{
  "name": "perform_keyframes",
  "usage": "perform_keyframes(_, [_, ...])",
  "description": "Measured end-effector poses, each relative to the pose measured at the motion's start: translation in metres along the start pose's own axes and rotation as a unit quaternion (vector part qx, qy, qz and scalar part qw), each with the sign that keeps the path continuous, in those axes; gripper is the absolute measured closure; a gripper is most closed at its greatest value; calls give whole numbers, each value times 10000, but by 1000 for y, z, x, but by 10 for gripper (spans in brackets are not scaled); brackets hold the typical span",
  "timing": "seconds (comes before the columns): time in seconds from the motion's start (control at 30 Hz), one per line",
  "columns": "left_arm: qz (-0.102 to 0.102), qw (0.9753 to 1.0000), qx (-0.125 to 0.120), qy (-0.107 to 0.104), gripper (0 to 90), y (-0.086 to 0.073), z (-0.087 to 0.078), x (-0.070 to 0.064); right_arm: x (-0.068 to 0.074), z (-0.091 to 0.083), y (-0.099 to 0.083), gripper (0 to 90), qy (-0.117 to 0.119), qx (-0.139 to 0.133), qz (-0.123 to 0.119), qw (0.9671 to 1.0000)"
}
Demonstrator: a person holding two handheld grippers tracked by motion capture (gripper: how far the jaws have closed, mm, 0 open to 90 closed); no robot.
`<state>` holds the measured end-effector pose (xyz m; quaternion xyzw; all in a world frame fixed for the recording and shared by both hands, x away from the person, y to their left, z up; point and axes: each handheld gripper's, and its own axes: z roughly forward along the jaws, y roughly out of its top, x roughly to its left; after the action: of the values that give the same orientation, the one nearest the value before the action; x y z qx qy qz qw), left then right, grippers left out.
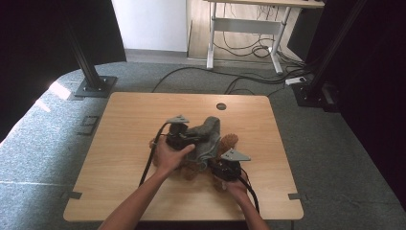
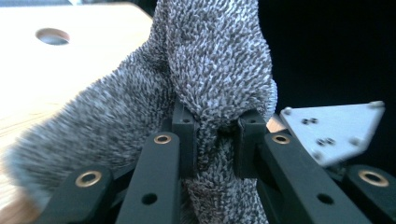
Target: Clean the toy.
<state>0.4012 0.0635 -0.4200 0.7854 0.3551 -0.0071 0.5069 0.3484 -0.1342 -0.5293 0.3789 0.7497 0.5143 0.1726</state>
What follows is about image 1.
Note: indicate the round dark table grommet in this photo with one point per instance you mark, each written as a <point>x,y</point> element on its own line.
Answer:
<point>221,106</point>

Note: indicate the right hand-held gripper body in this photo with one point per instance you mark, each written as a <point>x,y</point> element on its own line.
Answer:
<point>228,167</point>

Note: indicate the grey floor socket plate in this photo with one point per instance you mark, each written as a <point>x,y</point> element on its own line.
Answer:
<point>88,125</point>

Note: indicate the grey knitted cloth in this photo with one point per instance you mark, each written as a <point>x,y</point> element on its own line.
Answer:
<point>207,137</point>

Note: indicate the white power strip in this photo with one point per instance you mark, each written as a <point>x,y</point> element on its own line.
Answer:
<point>295,80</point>

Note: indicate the white desk frame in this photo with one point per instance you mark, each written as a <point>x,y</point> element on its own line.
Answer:
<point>245,25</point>

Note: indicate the brown teddy bear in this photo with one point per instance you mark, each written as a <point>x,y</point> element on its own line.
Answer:
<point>228,142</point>

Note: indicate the person's left hand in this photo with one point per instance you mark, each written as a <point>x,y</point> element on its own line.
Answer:
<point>169,158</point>

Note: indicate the person's right hand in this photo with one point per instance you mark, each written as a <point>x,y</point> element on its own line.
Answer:
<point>237,190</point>

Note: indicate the grey table bracket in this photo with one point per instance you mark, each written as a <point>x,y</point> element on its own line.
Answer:
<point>72,195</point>
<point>297,196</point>

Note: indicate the black metal stand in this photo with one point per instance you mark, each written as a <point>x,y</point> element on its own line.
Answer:
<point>93,78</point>
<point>319,80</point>

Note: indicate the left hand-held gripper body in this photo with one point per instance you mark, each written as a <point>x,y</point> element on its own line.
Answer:
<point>178,137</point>

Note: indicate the dark curtain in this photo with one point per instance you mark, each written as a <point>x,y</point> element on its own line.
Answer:
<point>32,64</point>
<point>376,96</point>

